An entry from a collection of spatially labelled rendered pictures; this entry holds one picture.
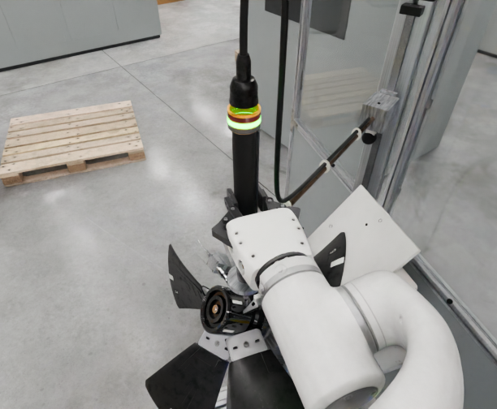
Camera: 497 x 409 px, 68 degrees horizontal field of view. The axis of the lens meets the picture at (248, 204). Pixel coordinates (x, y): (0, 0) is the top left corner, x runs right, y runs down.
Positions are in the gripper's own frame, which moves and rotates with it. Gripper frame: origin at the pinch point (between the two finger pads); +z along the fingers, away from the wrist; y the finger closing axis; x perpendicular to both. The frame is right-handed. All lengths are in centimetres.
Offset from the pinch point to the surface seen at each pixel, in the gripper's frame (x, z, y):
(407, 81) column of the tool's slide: -4, 37, 58
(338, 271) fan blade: -20.8, -3.7, 17.9
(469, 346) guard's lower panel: -73, -10, 70
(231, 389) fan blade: -47.0, -8.1, -6.6
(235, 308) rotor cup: -39.8, 6.6, -0.7
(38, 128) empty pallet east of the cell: -147, 329, -106
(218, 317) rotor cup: -42.4, 7.2, -5.1
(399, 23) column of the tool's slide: 10, 42, 55
